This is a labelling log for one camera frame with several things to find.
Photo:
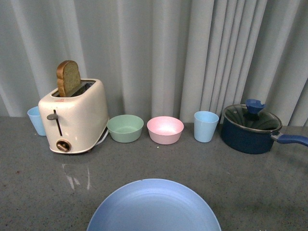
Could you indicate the pink bowl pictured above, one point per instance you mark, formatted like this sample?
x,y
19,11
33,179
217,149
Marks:
x,y
165,130

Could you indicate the blue plate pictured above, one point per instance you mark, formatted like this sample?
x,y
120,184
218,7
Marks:
x,y
154,205

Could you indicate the dark blue saucepan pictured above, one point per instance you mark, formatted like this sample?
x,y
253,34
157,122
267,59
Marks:
x,y
250,142

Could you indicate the cream two-slot toaster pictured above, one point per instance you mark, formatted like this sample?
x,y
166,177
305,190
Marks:
x,y
75,124

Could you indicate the green bowl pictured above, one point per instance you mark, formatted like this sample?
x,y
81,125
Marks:
x,y
125,128

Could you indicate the glass pot lid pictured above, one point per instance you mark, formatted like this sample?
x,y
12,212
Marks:
x,y
252,116

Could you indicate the brown bread slice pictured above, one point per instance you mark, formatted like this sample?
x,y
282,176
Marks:
x,y
68,77

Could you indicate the light blue left cup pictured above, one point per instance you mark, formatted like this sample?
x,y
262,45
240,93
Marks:
x,y
36,120

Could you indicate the light blue right cup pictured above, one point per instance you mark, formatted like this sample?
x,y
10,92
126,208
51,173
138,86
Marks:
x,y
205,123

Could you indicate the light blue cup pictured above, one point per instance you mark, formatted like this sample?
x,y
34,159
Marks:
x,y
205,123
36,120

